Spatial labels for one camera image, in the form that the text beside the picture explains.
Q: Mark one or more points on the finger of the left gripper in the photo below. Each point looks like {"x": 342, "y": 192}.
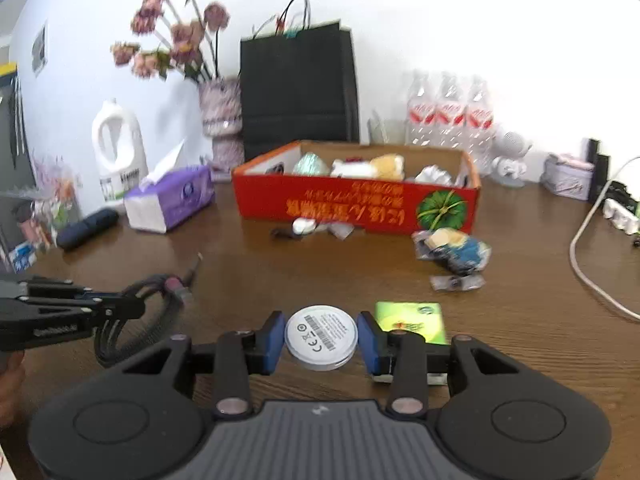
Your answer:
{"x": 118, "y": 305}

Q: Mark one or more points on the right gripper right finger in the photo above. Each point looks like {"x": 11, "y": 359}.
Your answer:
{"x": 406, "y": 358}

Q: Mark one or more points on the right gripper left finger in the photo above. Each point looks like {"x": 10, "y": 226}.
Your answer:
{"x": 231, "y": 360}

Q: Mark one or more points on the green tissue packet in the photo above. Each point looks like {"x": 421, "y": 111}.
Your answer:
{"x": 423, "y": 318}

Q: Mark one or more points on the round white metal puck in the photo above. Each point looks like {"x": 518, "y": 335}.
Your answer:
{"x": 321, "y": 337}

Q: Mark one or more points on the yellow white plush toy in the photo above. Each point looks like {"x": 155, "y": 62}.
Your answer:
{"x": 388, "y": 167}

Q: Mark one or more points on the clear plastic bag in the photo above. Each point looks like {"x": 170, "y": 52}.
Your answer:
{"x": 311, "y": 165}

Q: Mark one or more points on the small clear plastic packet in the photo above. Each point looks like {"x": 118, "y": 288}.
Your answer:
{"x": 454, "y": 283}

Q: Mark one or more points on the dark blue glasses case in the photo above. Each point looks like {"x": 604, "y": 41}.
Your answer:
{"x": 76, "y": 234}

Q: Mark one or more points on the blue crumpled snack wrapper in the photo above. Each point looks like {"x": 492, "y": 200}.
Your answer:
{"x": 458, "y": 252}

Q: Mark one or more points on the purple tissue pack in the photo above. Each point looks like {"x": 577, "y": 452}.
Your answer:
{"x": 170, "y": 194}

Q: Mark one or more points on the white detergent jug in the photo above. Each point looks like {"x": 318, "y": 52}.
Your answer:
{"x": 118, "y": 148}

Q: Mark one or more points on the red orange cardboard box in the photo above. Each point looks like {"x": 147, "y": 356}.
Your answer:
{"x": 266, "y": 189}

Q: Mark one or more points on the white robot figurine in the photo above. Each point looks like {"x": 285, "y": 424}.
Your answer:
{"x": 508, "y": 166}

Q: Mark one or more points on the marbled purple vase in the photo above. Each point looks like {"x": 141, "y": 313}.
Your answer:
{"x": 221, "y": 113}

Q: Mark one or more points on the water bottle left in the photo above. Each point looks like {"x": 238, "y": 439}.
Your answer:
{"x": 421, "y": 111}

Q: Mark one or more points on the water bottle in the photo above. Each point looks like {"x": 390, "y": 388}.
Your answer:
{"x": 421, "y": 111}
{"x": 479, "y": 126}
{"x": 450, "y": 113}

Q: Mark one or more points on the small white tin box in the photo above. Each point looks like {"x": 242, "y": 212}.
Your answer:
{"x": 567, "y": 176}

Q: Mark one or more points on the water bottle right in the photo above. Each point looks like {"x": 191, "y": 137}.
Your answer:
{"x": 479, "y": 126}

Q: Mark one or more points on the water bottle middle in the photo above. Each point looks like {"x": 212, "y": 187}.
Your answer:
{"x": 450, "y": 113}

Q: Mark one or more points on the white power strip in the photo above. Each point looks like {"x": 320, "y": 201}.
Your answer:
{"x": 620, "y": 217}

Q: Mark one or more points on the black cosmetic bottle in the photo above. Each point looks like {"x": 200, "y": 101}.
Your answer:
{"x": 599, "y": 177}

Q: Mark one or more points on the black paper bag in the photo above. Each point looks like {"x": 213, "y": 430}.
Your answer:
{"x": 298, "y": 84}

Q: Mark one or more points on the dried pink rose bouquet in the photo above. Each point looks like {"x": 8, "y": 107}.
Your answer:
{"x": 187, "y": 35}

